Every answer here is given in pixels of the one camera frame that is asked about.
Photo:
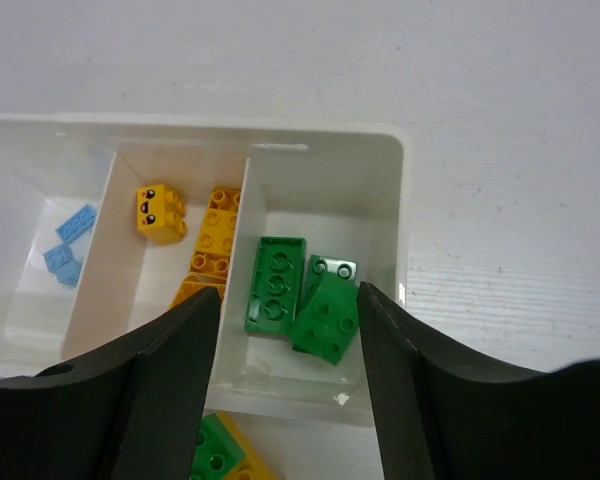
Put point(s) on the yellow face lego brick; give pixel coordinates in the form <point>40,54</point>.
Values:
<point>160,214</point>

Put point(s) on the green square lego brick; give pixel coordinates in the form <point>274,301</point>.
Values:
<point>217,452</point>

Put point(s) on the light blue lego plate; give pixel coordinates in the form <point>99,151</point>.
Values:
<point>61,262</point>
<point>77,225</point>

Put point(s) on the yellow black striped lego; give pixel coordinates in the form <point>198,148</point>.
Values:
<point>213,248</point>

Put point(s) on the green curved lego brick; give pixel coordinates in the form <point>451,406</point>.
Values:
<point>328,322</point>

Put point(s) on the white three-compartment tray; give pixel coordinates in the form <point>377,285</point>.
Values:
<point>106,219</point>

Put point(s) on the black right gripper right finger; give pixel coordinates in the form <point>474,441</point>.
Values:
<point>443,410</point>

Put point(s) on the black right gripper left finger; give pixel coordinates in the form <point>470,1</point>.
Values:
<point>129,409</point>

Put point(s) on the yellow rectangular lego brick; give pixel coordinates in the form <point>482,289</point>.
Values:
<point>252,465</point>

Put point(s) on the small green lego brick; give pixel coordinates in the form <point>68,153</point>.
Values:
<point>327,272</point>

